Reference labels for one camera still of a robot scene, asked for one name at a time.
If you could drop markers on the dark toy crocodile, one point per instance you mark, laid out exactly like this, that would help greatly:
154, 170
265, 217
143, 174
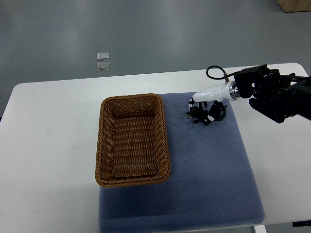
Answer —
217, 112

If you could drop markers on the blue textured mat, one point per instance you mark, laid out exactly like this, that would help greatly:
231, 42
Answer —
211, 182

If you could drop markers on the white table leg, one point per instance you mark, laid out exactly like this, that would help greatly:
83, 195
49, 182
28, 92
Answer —
260, 229

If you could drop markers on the wooden box corner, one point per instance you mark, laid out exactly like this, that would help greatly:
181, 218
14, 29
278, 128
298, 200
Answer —
293, 6

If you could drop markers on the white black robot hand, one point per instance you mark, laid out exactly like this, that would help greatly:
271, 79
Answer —
210, 95

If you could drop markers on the upper clear floor plate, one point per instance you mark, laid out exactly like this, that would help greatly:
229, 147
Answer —
103, 56

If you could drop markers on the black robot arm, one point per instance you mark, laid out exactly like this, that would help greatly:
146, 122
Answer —
276, 96

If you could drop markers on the brown wicker basket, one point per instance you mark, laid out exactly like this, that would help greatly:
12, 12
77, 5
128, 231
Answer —
132, 146

